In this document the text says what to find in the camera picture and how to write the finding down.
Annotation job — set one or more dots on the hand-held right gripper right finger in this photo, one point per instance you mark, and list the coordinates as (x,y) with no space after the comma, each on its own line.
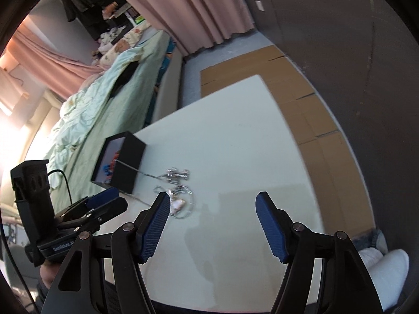
(270,229)

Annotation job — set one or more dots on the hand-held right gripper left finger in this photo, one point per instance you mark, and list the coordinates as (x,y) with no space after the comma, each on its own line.
(155,225)

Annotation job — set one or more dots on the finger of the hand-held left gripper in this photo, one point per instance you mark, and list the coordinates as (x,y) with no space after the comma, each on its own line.
(103,196)
(108,209)

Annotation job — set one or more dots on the black jewelry box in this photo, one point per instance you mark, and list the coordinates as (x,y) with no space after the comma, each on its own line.
(129,163)

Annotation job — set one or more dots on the person's left hand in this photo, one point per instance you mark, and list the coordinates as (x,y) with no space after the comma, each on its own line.
(49,273)

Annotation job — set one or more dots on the beige padded headboard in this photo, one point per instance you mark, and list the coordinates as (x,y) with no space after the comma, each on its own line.
(42,121)

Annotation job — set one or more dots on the white square table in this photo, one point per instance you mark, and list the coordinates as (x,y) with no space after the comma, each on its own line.
(235,144)

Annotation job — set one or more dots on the flat brown cardboard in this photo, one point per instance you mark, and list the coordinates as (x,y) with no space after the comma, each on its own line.
(327,157)

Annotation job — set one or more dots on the pale green duvet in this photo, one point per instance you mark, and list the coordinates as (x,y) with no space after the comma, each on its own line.
(91,104)

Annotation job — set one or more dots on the grey fuzzy slipper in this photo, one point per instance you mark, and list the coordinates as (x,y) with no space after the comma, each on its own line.
(370,240)

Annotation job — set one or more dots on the green bed sheet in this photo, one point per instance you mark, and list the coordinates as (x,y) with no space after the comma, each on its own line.
(145,85)

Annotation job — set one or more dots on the black cloth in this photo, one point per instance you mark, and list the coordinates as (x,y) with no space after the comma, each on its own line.
(126,75)

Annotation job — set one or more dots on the person's white socked foot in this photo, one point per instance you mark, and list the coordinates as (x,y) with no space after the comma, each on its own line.
(386,274)

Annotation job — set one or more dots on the pink draped curtain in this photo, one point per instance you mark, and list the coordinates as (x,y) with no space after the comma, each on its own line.
(49,62)

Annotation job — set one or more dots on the cream cartoon printed quilt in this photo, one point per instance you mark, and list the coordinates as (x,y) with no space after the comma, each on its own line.
(122,47)

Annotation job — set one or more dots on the teal printed blanket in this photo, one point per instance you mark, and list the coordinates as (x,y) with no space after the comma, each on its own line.
(167,55)

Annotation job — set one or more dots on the pile of plush toys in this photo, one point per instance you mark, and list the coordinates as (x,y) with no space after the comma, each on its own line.
(108,37)

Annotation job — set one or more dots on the green small container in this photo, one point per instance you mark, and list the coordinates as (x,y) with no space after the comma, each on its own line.
(139,19)

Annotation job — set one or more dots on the dark hanging clothes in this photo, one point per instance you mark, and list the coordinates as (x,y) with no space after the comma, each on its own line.
(88,6)

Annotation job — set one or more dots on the pink straight curtain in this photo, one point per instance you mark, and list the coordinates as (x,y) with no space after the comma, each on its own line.
(196,6)

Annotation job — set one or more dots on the beige bed frame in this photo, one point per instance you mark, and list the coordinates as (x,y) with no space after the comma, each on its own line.
(168,88)

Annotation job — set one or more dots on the white wall socket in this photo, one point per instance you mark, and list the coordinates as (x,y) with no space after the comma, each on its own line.
(260,5)

